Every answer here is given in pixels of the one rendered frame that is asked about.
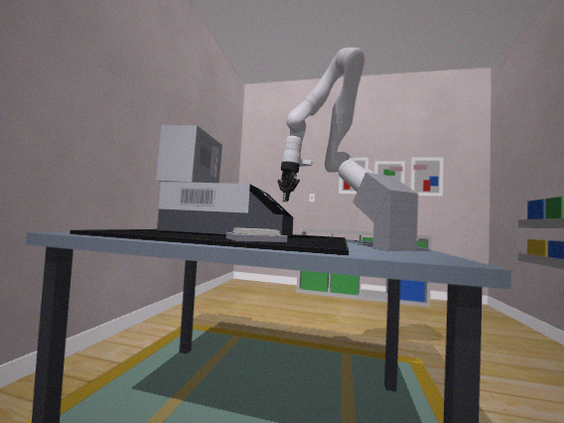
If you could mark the white real-time pcr machine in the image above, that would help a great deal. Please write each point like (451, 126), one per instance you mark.
(205, 205)

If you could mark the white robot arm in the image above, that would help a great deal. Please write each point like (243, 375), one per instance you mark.
(348, 61)

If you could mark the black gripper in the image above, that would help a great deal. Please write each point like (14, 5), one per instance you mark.
(288, 180)

